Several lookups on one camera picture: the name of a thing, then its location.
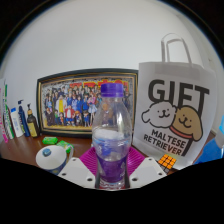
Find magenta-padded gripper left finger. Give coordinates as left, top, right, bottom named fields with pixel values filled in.
left=57, top=147, right=100, bottom=189

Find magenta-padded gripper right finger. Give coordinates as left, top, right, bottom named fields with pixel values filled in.
left=125, top=146, right=168, bottom=189

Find clear purple-capped water bottle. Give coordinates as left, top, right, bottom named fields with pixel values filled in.
left=91, top=82, right=133, bottom=190

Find colourful puzzle cube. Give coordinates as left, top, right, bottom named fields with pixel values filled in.
left=157, top=153, right=178, bottom=174

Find blue painted paper cup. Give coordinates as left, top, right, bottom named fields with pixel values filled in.
left=35, top=144, right=74, bottom=176

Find amber pump bottle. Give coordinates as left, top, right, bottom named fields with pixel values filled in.
left=26, top=103, right=41, bottom=138

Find white printed paper bag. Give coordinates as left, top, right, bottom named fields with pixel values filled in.
left=132, top=32, right=218, bottom=170

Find blue detergent bottle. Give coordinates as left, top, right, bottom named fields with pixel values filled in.
left=193, top=114, right=224, bottom=165

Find dark framed group picture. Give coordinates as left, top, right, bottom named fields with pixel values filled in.
left=36, top=68, right=139, bottom=138

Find dark blue pump bottle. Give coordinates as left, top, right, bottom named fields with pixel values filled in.
left=17, top=99, right=31, bottom=138

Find green and white long box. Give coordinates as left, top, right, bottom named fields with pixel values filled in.
left=2, top=83, right=15, bottom=140

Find pink and white long box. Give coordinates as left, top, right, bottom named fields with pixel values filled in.
left=0, top=87, right=9, bottom=144

